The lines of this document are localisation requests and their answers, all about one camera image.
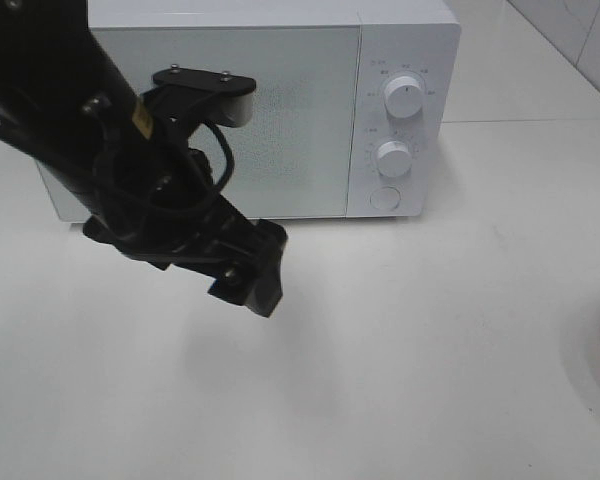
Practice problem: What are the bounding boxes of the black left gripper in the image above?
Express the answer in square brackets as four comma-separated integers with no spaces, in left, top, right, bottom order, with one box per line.
[83,100,288,318]

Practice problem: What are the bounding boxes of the white microwave door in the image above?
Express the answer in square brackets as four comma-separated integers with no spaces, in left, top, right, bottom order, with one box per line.
[33,24,365,224]

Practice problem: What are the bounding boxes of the white round door button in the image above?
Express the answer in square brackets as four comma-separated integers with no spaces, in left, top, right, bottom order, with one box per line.
[370,186,401,211]

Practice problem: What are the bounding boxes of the white timer knob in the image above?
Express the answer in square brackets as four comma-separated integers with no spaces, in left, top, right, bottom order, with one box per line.
[375,141,413,178]

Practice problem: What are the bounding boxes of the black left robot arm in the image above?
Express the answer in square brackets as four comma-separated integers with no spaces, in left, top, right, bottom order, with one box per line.
[0,1,287,317]

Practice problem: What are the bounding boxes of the white microwave oven body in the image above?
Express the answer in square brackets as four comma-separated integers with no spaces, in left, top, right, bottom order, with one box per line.
[33,0,463,224]

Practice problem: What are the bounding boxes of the white upper power knob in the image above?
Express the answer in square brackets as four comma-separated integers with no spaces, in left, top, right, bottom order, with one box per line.
[382,72,424,119]

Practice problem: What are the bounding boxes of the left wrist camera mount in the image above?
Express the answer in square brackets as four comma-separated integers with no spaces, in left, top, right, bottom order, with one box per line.
[143,65,257,128]

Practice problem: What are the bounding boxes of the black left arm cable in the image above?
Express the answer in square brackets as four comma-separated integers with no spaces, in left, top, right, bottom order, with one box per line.
[0,94,236,271]

